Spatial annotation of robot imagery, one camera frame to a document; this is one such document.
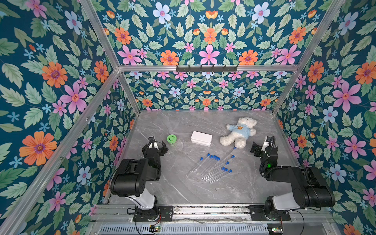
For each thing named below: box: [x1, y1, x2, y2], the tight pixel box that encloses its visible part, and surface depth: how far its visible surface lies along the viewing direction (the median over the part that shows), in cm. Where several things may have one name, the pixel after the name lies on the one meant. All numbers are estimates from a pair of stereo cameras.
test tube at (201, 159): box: [185, 156, 205, 177], surface depth 92 cm
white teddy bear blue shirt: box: [219, 117, 258, 149], surface depth 99 cm
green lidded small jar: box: [166, 134, 178, 145], surface depth 100 cm
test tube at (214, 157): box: [202, 155, 217, 175], surface depth 93 cm
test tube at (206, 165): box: [200, 154, 213, 175], surface depth 92 cm
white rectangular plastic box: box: [190, 130, 213, 147], surface depth 101 cm
